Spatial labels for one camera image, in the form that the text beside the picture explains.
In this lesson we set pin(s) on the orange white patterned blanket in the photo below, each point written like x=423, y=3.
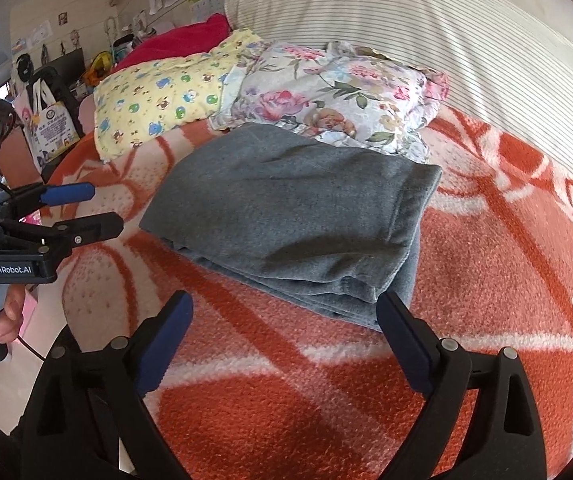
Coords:
x=262, y=389

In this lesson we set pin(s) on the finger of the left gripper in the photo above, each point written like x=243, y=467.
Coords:
x=59, y=240
x=61, y=194

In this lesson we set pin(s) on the yellow cartoon print pillow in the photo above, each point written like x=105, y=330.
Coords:
x=139, y=103

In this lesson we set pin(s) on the grey sweat pants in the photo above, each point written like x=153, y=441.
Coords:
x=329, y=229

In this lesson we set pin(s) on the striped white headboard cushion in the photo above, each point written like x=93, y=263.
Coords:
x=508, y=62

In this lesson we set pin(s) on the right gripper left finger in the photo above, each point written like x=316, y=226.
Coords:
x=87, y=407

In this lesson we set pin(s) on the red pillow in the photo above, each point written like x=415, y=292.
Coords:
x=180, y=42

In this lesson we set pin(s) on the floral print pillow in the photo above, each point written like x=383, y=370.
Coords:
x=343, y=95

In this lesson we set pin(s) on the printed white tote bag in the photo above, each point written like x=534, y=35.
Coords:
x=49, y=129

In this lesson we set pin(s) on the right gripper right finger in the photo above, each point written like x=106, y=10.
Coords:
x=504, y=439

